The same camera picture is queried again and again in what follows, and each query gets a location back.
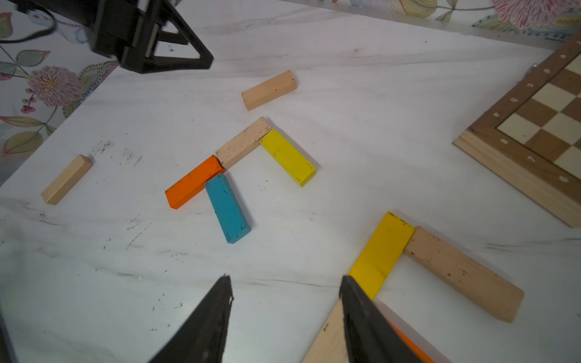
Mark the teal block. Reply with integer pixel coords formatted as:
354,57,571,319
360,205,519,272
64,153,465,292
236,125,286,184
204,173,251,244

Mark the natural wood block top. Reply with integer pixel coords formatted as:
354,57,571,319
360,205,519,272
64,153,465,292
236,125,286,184
404,227,524,323

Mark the yellow block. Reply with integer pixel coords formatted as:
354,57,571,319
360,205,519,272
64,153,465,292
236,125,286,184
349,213,415,301
260,129,317,187

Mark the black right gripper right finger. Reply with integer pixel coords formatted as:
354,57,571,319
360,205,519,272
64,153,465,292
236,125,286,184
339,275,421,363

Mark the wooden chessboard box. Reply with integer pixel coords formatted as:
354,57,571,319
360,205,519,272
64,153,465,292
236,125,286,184
454,34,580,228

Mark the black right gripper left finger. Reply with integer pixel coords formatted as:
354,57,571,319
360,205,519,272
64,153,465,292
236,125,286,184
151,275,234,363

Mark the orange block diagonal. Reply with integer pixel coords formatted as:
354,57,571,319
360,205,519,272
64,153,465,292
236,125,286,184
165,155,225,210

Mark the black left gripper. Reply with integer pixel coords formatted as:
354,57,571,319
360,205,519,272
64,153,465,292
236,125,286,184
18,1,214,74

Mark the orange block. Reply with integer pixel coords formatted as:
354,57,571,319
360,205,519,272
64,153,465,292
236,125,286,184
388,322,434,363

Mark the natural wood block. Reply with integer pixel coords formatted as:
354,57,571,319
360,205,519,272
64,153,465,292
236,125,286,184
404,227,524,323
301,299,348,363
42,154,93,205
215,117,272,169
241,70,297,111

